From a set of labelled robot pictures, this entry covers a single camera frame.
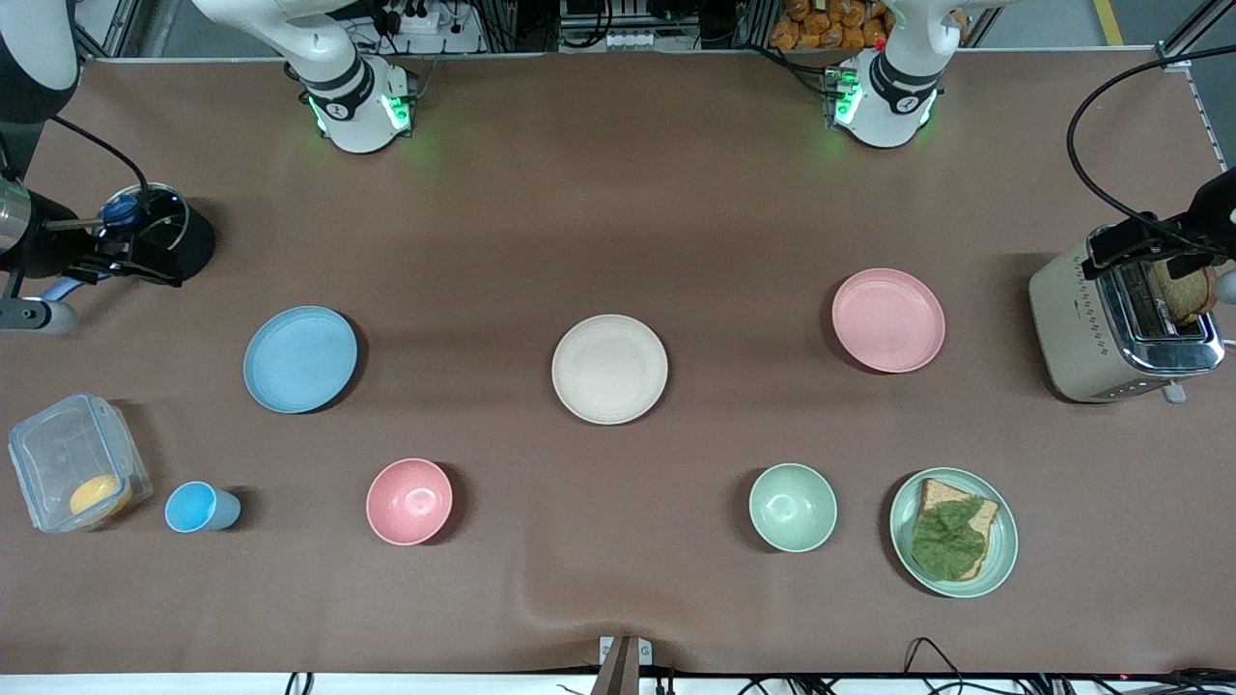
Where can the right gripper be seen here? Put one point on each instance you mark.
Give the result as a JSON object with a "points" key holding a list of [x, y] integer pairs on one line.
{"points": [[53, 248]]}

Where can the clear plastic container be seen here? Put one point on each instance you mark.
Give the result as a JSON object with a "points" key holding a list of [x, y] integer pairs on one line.
{"points": [[53, 454]]}

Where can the bread slice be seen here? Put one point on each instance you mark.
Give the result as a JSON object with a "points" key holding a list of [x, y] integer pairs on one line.
{"points": [[935, 494]]}

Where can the orange snack bag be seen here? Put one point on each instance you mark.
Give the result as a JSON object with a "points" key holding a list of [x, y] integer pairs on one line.
{"points": [[830, 24]]}

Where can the pink bowl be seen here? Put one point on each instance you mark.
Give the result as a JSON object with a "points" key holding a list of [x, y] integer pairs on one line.
{"points": [[409, 502]]}

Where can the yellow round food piece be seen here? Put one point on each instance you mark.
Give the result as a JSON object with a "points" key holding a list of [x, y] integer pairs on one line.
{"points": [[97, 495]]}

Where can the beige plate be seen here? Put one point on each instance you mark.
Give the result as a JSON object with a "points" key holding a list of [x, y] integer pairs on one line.
{"points": [[609, 369]]}

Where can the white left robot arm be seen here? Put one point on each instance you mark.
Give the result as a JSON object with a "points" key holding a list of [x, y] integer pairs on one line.
{"points": [[893, 97]]}

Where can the white power strip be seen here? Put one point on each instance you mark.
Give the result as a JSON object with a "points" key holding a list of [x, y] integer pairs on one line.
{"points": [[632, 40], [410, 19]]}

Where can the green plate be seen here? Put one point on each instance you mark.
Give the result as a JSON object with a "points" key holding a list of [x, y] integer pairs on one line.
{"points": [[1004, 555]]}

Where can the brown toast slice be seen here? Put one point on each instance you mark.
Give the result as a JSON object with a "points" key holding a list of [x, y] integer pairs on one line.
{"points": [[1186, 294]]}

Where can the pink plate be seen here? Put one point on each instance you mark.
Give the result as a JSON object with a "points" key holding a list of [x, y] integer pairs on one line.
{"points": [[888, 320]]}

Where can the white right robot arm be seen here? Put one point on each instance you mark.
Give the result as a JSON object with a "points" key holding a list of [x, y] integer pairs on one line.
{"points": [[350, 97]]}

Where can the beige and chrome toaster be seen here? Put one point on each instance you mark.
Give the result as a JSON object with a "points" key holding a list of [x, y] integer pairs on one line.
{"points": [[1081, 338]]}

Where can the green lettuce leaf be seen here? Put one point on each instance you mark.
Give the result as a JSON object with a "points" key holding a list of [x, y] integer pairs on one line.
{"points": [[951, 541]]}

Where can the metal bracket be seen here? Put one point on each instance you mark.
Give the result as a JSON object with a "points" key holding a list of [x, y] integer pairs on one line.
{"points": [[623, 661]]}

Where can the blue plate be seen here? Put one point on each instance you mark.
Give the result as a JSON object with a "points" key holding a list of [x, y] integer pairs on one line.
{"points": [[299, 359]]}

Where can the blue cup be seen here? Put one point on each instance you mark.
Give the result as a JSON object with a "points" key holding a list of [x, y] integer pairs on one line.
{"points": [[198, 508]]}

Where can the brown table cover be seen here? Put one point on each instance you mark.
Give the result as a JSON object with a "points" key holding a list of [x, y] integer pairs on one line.
{"points": [[618, 212]]}

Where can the black metal-rimmed pot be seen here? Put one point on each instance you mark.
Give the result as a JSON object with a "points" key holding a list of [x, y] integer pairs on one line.
{"points": [[193, 246]]}

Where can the green bowl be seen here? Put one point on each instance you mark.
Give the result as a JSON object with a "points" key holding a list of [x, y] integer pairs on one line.
{"points": [[793, 508]]}

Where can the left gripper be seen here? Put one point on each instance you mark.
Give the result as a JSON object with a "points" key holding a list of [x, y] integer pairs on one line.
{"points": [[1215, 205]]}

